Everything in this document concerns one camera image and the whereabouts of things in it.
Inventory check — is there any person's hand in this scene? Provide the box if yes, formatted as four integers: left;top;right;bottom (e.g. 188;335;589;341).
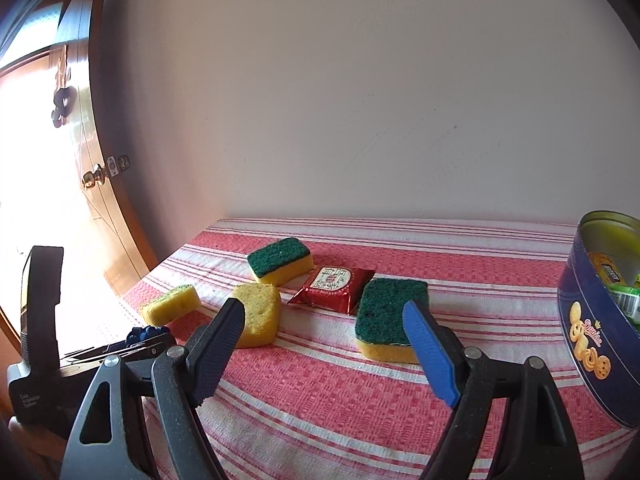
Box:
9;416;66;462

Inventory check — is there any brass door knob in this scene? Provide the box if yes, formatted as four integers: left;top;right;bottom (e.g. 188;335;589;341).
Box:
81;155;131;188

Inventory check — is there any green white tissue pack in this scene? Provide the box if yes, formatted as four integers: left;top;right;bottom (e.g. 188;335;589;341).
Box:
608;284;640;326

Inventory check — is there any blue scrubber ball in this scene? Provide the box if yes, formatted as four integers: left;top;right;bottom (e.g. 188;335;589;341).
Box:
106;325;169;352

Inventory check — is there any yellow speckled sponge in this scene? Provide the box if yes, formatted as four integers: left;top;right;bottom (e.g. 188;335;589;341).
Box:
140;285;202;327

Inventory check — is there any dark door ornament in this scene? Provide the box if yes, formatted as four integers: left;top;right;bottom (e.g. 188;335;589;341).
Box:
51;86;77;128

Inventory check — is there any blue round cookie tin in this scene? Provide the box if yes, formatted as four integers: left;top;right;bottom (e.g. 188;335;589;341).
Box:
556;210;639;429

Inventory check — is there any red foil snack packet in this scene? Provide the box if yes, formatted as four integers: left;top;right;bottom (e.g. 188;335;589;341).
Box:
288;266;375;316

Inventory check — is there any large yellow cracker pack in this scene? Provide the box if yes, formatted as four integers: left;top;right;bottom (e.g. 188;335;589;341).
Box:
588;252;626;286

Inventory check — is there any plain yellow sponge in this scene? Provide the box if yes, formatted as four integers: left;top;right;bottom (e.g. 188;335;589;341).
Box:
231;282;281;349

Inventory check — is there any green yellow sponge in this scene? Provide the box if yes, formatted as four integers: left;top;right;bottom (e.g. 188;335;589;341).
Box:
247;237;314;286
355;278;428;364

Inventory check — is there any red white striped cloth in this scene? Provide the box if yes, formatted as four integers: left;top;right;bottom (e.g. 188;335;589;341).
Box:
124;218;636;479

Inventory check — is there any wooden door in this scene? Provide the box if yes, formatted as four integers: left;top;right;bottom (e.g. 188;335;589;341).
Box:
1;0;158;296

